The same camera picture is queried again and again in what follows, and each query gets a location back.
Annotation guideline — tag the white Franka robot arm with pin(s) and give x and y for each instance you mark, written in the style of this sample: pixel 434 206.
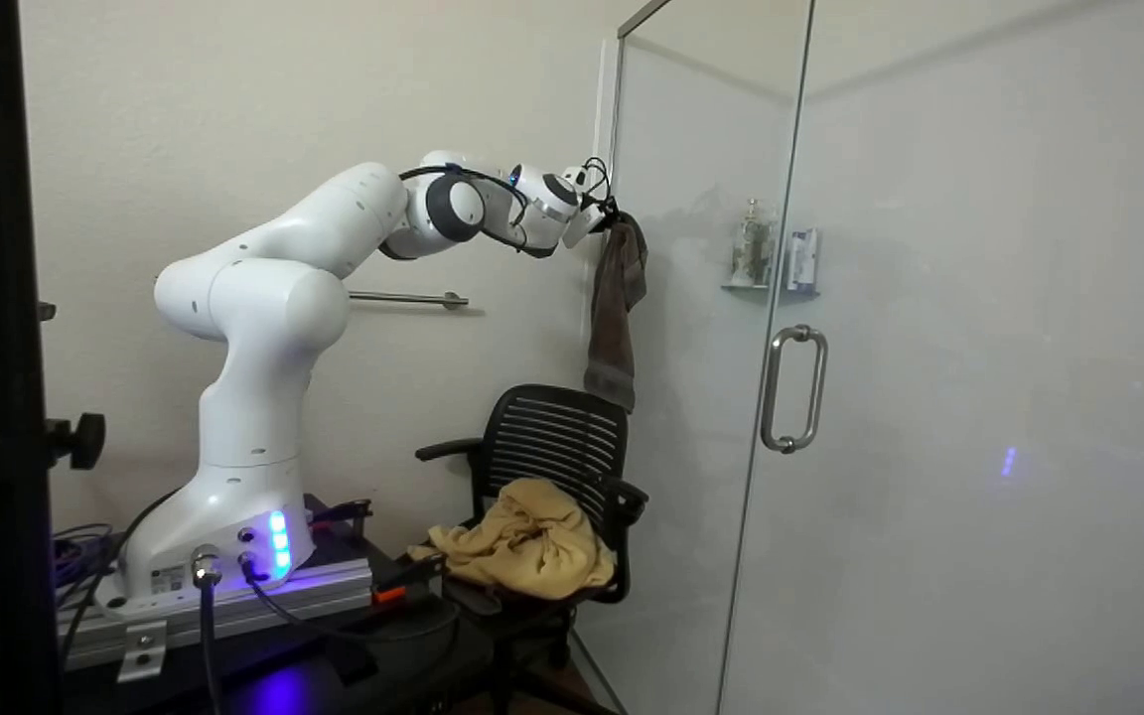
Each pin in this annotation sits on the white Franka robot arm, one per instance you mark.
pixel 246 399

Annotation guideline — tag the shower shelf with bottles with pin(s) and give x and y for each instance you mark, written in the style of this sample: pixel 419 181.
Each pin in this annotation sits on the shower shelf with bottles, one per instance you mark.
pixel 756 260

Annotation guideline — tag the black camera stand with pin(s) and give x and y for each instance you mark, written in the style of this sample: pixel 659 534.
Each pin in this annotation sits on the black camera stand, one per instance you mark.
pixel 11 399

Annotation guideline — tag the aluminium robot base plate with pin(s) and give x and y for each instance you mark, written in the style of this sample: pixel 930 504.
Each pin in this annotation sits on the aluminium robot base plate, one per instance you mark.
pixel 321 590

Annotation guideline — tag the orange and black clamp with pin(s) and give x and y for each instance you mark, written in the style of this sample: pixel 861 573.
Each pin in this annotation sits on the orange and black clamp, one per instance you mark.
pixel 396 592

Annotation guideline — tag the dark brown towel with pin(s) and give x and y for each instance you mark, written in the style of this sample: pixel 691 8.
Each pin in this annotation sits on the dark brown towel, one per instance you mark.
pixel 614 321

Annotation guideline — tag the black mesh office chair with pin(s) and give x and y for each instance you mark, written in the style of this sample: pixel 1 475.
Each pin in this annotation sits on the black mesh office chair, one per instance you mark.
pixel 558 432

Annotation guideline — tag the frosted glass shower door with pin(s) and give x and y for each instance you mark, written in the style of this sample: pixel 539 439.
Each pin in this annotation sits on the frosted glass shower door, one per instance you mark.
pixel 994 399

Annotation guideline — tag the fixed glass shower panel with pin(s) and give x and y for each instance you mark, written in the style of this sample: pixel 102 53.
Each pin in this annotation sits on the fixed glass shower panel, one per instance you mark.
pixel 691 330

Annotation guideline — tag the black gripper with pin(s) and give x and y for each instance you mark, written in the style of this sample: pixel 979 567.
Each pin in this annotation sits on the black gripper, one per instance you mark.
pixel 608 210

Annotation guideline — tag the yellow towel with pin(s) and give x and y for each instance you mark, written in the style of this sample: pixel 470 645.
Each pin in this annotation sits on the yellow towel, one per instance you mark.
pixel 534 537

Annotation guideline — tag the black table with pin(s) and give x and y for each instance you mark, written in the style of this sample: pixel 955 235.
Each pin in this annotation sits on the black table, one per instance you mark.
pixel 375 661

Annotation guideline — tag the metal wall towel bar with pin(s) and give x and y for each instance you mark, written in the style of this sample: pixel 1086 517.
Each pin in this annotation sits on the metal wall towel bar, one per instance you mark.
pixel 399 298

